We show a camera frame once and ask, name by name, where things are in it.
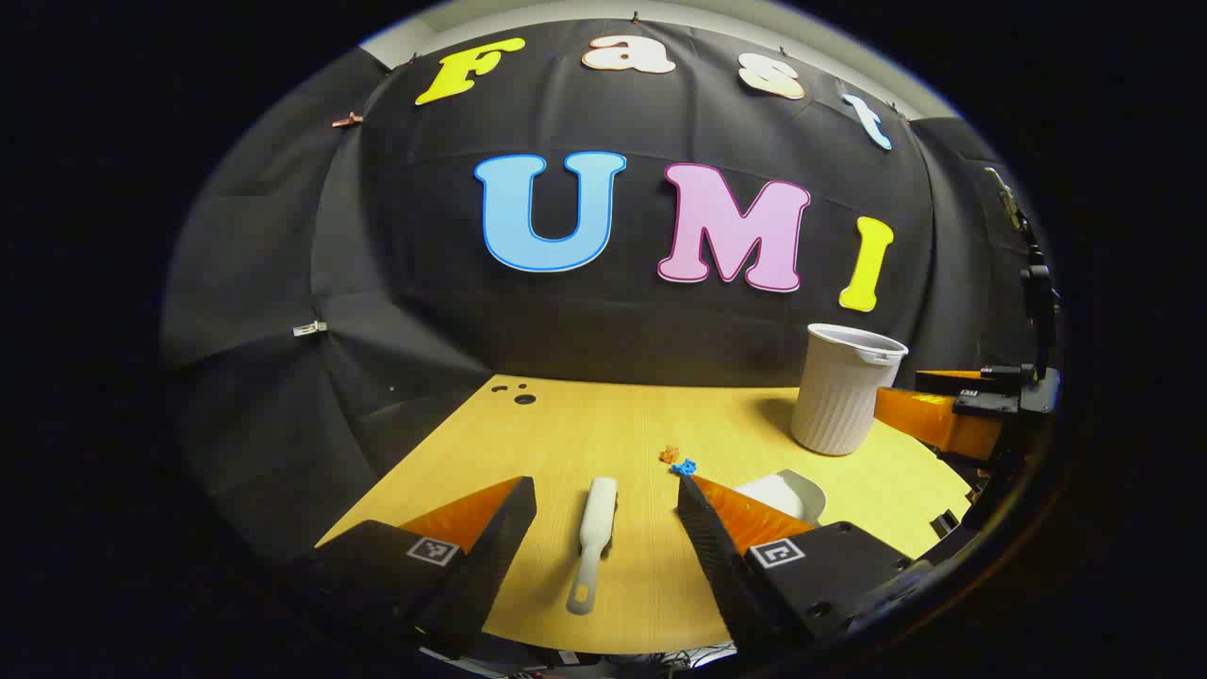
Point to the blue paper trash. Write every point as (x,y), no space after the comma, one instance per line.
(685,467)

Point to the white ribbed garbage bin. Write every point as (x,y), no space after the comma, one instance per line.
(839,405)

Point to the black backdrop cloth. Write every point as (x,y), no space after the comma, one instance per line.
(424,283)

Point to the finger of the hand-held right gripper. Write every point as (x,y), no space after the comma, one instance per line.
(943,381)
(929,417)

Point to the small white broom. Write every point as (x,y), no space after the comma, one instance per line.
(599,514)

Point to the large silver metal clip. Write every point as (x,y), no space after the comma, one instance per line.
(1002,196)

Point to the orange paper trash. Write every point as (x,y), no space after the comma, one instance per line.
(669,455)

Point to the white dustpan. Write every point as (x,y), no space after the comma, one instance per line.
(787,495)

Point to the copper cloth clip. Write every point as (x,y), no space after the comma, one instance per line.
(347,120)

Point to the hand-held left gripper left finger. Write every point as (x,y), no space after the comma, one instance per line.
(500,547)

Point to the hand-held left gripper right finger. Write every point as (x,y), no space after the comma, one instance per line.
(712,556)

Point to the silver cloth clip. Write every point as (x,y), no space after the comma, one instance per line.
(309,328)

